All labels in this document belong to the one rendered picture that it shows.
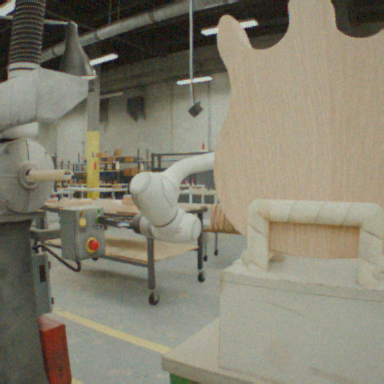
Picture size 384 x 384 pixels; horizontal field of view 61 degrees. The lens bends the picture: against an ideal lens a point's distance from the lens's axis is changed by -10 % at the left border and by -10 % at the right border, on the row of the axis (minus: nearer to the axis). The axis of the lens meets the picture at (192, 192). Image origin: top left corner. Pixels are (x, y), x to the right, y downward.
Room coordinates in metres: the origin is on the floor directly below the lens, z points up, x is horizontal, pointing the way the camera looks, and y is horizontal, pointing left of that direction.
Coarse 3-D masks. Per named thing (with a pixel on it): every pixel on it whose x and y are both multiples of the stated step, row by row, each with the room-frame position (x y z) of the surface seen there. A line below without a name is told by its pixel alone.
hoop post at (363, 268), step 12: (372, 216) 0.42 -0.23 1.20; (360, 228) 0.43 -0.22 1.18; (372, 228) 0.42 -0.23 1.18; (360, 240) 0.43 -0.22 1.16; (372, 240) 0.42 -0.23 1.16; (360, 252) 0.43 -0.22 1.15; (372, 252) 0.42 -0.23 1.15; (360, 264) 0.43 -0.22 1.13; (372, 264) 0.42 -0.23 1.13; (360, 276) 0.43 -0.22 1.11
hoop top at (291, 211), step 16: (256, 208) 0.51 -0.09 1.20; (272, 208) 0.50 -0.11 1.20; (288, 208) 0.48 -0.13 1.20; (304, 208) 0.47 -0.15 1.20; (320, 208) 0.46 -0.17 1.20; (336, 208) 0.45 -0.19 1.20; (352, 208) 0.43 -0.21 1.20; (368, 208) 0.42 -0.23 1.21; (336, 224) 0.45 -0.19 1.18; (352, 224) 0.44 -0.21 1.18
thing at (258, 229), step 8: (248, 216) 0.52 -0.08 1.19; (256, 216) 0.51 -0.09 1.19; (248, 224) 0.52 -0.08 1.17; (256, 224) 0.51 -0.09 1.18; (264, 224) 0.51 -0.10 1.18; (248, 232) 0.52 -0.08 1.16; (256, 232) 0.51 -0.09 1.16; (264, 232) 0.51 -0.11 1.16; (248, 240) 0.52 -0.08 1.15; (256, 240) 0.51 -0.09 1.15; (264, 240) 0.51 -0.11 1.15; (248, 248) 0.52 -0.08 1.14; (256, 248) 0.51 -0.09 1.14; (264, 248) 0.51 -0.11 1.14; (256, 256) 0.51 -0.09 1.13; (264, 256) 0.51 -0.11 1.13; (248, 264) 0.52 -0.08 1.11; (256, 264) 0.51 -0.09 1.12; (264, 264) 0.51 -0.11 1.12; (256, 272) 0.51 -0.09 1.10; (264, 272) 0.51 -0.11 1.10
